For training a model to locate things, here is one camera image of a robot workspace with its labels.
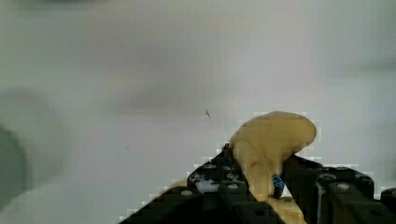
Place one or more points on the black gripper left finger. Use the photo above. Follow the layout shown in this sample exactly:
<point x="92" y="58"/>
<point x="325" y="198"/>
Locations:
<point x="216" y="193"/>

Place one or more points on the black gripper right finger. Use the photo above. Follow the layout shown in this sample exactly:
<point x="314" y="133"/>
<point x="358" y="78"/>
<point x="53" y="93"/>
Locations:
<point x="336" y="195"/>

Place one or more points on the peeled plush banana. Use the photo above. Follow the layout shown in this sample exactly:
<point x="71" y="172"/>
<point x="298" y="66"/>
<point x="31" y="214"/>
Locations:
<point x="260" y="146"/>

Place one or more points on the green mug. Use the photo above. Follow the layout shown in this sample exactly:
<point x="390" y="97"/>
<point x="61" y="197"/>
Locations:
<point x="13" y="169"/>

